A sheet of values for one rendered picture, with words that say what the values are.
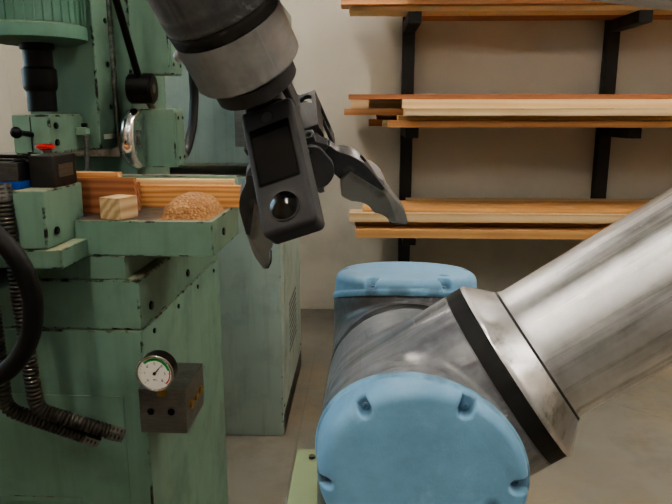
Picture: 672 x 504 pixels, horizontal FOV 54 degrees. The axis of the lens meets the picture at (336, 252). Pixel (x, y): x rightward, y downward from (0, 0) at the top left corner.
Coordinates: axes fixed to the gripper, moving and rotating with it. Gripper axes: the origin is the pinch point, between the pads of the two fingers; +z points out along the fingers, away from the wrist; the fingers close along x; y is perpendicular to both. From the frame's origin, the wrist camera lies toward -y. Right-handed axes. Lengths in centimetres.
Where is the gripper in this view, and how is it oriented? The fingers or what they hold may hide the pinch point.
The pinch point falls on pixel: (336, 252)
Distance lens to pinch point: 65.6
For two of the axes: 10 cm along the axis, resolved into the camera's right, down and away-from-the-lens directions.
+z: 3.4, 6.7, 6.6
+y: -0.7, -6.8, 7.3
